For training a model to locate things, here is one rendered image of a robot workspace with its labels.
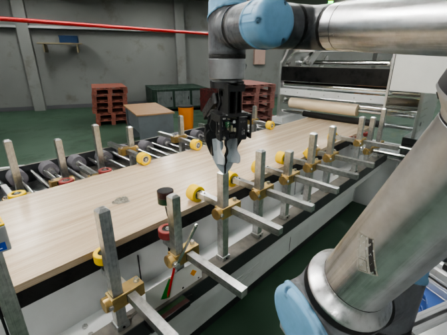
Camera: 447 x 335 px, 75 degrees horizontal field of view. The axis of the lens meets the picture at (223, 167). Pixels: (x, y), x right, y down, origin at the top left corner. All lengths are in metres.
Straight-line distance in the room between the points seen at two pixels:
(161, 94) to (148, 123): 4.03
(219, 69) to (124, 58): 10.21
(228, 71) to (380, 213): 0.39
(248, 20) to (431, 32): 0.24
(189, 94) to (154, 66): 2.14
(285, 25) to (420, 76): 2.65
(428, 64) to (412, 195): 2.82
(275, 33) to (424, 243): 0.35
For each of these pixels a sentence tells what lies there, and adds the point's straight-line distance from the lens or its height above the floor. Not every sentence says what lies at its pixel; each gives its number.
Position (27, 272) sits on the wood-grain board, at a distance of 1.21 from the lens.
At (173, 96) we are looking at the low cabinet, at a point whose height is 0.45.
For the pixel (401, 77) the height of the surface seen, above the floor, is 1.39.
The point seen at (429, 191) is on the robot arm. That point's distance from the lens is 0.30.
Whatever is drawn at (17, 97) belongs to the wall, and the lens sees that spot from 11.12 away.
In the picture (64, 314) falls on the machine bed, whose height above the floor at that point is 0.69.
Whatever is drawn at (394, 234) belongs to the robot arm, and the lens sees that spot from 0.33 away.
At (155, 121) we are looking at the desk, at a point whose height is 0.54.
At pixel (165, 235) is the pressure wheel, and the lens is 1.21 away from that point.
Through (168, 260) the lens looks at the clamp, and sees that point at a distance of 1.15.
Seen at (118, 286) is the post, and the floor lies 0.88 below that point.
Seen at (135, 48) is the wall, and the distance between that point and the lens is 10.81.
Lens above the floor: 1.56
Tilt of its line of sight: 21 degrees down
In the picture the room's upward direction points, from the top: straight up
